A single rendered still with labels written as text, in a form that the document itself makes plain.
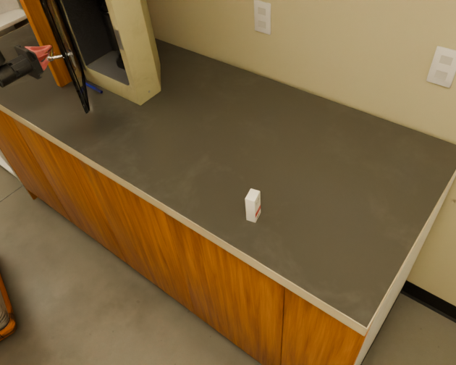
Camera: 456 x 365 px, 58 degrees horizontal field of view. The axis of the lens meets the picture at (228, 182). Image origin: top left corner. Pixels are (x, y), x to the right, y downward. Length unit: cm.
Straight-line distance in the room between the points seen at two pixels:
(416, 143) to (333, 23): 46
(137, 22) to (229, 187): 64
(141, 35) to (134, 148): 39
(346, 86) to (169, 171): 68
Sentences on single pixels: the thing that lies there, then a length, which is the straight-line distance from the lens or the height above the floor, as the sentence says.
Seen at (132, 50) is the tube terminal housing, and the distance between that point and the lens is 150.
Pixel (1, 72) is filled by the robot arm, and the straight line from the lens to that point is 144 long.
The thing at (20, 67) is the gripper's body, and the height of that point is 121.
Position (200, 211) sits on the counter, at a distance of 118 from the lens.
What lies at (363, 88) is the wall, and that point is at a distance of 150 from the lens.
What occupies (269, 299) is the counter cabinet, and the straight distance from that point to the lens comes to 127.
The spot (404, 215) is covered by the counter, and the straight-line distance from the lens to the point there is 121.
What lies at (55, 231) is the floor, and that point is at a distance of 258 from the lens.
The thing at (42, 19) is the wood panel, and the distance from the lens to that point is 173.
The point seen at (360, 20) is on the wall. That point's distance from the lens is 140.
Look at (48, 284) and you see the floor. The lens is 238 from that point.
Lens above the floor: 185
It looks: 47 degrees down
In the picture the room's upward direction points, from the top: 6 degrees counter-clockwise
